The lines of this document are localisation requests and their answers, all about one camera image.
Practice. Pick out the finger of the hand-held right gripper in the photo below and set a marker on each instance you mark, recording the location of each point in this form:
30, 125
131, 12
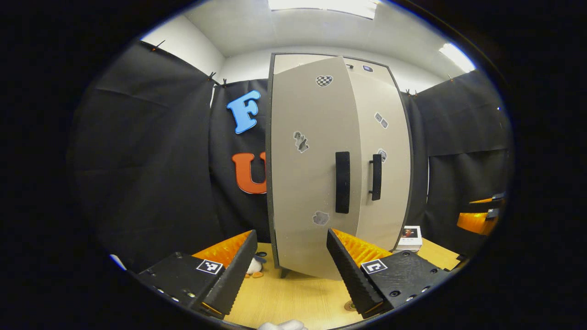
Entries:
495, 201
477, 223

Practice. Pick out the round brown coaster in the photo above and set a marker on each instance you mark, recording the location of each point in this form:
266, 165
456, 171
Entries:
350, 306

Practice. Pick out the large ceiling light panel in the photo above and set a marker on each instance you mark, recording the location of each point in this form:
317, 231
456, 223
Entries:
325, 5

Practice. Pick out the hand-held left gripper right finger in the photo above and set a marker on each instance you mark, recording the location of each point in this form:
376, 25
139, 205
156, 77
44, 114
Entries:
351, 275

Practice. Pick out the small plush toy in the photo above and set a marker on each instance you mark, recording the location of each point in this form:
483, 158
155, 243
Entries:
254, 266

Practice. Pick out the grey cabinet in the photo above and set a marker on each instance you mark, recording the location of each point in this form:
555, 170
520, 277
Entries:
268, 137

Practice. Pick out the small ceiling light panel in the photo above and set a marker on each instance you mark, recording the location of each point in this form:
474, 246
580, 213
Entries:
456, 57

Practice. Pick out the grey cabinet door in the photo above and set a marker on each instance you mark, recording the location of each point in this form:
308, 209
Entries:
392, 183
312, 183

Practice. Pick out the black backdrop cloth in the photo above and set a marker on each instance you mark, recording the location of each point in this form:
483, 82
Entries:
151, 174

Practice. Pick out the small white box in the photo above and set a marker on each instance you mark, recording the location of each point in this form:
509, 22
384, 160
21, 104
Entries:
409, 240

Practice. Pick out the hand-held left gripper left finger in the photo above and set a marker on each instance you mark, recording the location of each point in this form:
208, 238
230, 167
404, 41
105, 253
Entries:
231, 275

